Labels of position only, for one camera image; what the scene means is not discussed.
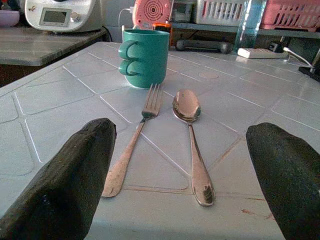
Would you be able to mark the grey handheld device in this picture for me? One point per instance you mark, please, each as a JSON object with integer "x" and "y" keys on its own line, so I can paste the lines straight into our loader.
{"x": 203, "y": 45}

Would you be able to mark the orange and black small box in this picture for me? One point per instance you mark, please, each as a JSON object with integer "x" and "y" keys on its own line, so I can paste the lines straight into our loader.
{"x": 162, "y": 29}

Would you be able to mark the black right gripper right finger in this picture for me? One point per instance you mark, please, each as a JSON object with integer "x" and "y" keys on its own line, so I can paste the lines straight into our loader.
{"x": 290, "y": 175}

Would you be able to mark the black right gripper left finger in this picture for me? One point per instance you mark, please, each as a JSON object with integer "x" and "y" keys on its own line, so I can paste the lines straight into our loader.
{"x": 67, "y": 180}

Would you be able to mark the silver metal spoon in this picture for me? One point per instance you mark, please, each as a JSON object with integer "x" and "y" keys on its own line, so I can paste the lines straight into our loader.
{"x": 193, "y": 140}

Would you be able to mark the white plastic basket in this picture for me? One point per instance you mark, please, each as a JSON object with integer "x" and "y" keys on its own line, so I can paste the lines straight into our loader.
{"x": 220, "y": 11}

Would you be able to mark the grey side counter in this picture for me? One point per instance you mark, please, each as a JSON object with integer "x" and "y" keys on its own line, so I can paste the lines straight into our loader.
{"x": 37, "y": 47}

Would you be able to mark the white kitchen machine with display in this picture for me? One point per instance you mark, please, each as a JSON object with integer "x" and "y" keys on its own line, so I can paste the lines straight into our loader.
{"x": 62, "y": 13}

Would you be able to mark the white power strip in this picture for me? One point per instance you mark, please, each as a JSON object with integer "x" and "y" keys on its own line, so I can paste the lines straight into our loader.
{"x": 260, "y": 53}

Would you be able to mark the pink plastic basket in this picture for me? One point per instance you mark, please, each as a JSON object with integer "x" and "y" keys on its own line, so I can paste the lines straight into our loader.
{"x": 290, "y": 13}

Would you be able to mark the clear blue plastic bottle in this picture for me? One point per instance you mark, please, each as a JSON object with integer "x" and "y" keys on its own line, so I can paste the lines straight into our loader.
{"x": 248, "y": 25}

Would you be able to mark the pink round fan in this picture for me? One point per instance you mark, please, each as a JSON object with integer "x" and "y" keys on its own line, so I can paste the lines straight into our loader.
{"x": 151, "y": 11}

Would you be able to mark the silver metal fork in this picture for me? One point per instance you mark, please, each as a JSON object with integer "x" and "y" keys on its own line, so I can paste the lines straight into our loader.
{"x": 135, "y": 140}

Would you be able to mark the purple bowl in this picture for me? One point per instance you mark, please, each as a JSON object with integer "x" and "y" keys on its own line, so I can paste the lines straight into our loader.
{"x": 8, "y": 18}

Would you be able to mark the grey shelf board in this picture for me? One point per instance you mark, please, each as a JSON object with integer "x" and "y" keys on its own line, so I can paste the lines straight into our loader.
{"x": 225, "y": 28}

